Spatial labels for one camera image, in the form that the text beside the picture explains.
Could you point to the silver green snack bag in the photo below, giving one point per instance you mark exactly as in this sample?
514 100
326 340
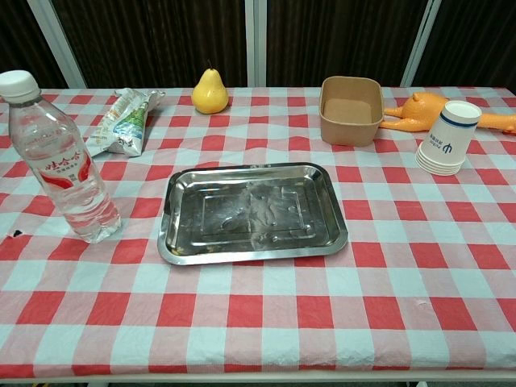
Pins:
121 121

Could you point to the dark fabric partition panel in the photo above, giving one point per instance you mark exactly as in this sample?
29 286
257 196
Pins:
334 36
475 40
16 40
161 40

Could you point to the orange rubber chicken toy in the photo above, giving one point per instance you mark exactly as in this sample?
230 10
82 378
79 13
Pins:
423 111

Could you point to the red white checkered tablecloth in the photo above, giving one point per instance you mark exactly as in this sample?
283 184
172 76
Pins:
258 314

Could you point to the yellow pear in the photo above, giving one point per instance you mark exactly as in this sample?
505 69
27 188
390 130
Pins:
209 94

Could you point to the brown paper food box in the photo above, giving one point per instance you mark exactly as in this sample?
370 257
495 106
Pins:
346 133

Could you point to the clear plastic water bottle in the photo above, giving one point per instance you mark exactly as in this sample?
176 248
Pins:
68 173

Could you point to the rectangular stainless steel tray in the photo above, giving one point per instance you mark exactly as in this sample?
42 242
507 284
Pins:
250 209

